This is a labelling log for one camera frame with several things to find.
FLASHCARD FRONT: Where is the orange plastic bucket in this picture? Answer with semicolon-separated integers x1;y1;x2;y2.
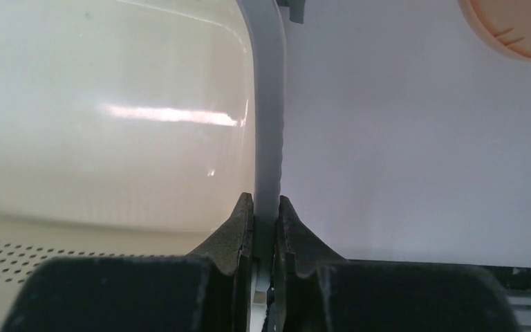
458;0;531;61

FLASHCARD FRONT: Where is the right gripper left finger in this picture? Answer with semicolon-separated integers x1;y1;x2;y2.
1;193;253;331

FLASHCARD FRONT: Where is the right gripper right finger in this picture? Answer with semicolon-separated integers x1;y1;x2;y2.
274;196;520;331

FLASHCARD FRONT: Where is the grey plastic storage bin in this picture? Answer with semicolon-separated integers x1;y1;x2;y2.
239;1;286;273

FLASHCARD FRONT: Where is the cream perforated plastic basket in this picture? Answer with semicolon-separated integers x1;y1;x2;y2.
0;1;254;328

